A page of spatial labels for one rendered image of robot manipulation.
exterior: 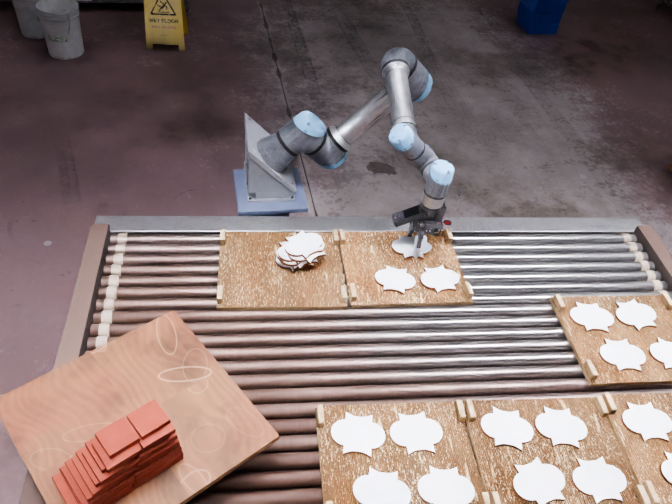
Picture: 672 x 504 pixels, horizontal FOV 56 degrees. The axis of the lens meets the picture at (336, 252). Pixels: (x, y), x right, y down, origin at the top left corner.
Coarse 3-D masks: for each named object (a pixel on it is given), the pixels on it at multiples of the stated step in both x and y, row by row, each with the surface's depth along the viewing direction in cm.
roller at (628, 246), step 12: (108, 252) 212; (120, 252) 212; (132, 252) 213; (144, 252) 214; (156, 252) 214; (168, 252) 215; (180, 252) 216; (192, 252) 216; (204, 252) 217; (216, 252) 217; (456, 252) 230; (468, 252) 230; (480, 252) 231; (492, 252) 232; (504, 252) 232; (516, 252) 233; (528, 252) 234; (540, 252) 234; (552, 252) 235
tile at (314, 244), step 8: (288, 240) 209; (296, 240) 209; (304, 240) 210; (312, 240) 210; (320, 240) 210; (288, 248) 206; (296, 248) 206; (304, 248) 207; (312, 248) 207; (320, 248) 208; (296, 256) 205; (304, 256) 204
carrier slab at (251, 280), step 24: (240, 240) 218; (264, 240) 220; (240, 264) 210; (264, 264) 211; (336, 264) 214; (240, 288) 202; (264, 288) 203; (288, 288) 204; (312, 288) 205; (336, 288) 206
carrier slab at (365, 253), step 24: (360, 240) 224; (384, 240) 226; (432, 240) 228; (360, 264) 215; (384, 264) 217; (408, 264) 218; (432, 264) 219; (456, 264) 220; (360, 288) 207; (456, 288) 212
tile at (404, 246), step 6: (396, 240) 224; (402, 240) 224; (408, 240) 225; (414, 240) 225; (396, 246) 222; (402, 246) 222; (408, 246) 222; (396, 252) 220; (402, 252) 220; (408, 252) 220; (426, 252) 221; (420, 258) 220
